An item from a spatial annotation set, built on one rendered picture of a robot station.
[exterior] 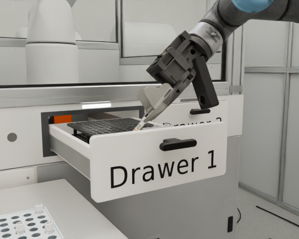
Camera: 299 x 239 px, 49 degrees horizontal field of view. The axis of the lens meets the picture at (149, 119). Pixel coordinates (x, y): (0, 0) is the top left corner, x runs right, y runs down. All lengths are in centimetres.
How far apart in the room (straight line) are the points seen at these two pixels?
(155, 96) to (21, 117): 34
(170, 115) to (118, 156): 46
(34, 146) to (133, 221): 38
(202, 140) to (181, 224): 54
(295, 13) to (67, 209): 61
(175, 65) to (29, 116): 37
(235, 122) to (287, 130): 143
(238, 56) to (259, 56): 160
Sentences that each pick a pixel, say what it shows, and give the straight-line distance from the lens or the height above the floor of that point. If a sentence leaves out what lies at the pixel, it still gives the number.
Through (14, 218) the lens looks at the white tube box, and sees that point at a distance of 61.
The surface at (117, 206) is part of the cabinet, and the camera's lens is 99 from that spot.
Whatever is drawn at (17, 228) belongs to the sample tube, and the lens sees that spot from 55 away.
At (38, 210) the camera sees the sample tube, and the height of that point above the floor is 80.
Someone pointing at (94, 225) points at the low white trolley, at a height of 76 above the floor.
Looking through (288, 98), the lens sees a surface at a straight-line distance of 259.
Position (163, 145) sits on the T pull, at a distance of 55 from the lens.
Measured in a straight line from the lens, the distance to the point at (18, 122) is 84.
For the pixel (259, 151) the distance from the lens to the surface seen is 282.
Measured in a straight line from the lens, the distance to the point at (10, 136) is 84.
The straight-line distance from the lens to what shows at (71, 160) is 70.
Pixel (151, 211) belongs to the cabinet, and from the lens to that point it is 106.
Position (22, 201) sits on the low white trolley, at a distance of 76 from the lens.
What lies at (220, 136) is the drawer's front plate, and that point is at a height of 90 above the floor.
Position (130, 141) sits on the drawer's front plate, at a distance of 56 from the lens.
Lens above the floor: 104
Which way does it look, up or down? 9 degrees down
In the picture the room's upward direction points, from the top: straight up
